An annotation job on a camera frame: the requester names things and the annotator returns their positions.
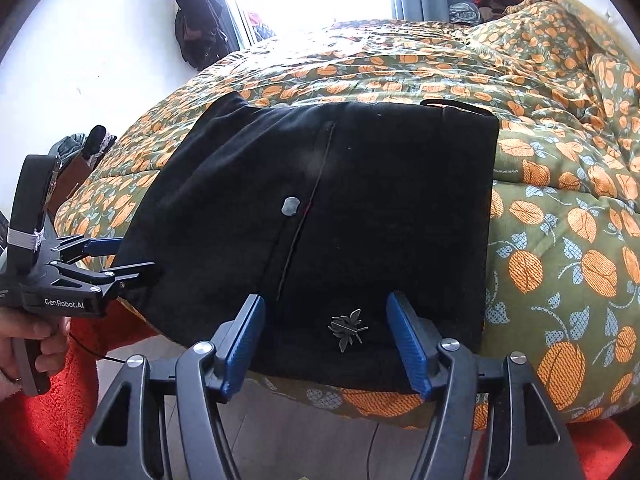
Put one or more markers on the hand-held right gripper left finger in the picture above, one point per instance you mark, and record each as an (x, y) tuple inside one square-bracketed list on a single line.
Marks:
[(242, 345)]

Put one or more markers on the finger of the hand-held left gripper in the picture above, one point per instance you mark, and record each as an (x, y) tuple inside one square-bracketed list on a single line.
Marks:
[(102, 246), (135, 270)]

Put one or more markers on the black hanging jacket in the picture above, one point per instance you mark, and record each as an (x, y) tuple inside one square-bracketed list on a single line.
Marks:
[(200, 25)]

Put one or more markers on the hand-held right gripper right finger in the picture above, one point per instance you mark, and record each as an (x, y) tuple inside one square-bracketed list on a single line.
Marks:
[(407, 345)]

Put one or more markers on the black pants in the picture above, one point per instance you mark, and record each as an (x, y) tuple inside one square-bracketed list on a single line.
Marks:
[(390, 210)]

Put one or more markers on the green quilt with orange print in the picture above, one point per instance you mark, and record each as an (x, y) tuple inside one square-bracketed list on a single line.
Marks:
[(550, 160)]

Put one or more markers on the orange fleece garment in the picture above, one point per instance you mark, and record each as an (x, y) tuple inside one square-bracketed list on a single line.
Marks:
[(50, 435)]

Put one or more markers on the person's left hand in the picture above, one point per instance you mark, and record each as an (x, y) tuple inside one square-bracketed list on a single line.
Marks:
[(55, 340)]

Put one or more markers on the pile of clothes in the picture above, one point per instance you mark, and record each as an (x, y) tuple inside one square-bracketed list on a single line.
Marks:
[(492, 2)]

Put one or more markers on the blue grey clothes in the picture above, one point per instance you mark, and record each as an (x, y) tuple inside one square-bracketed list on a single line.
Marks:
[(67, 146)]

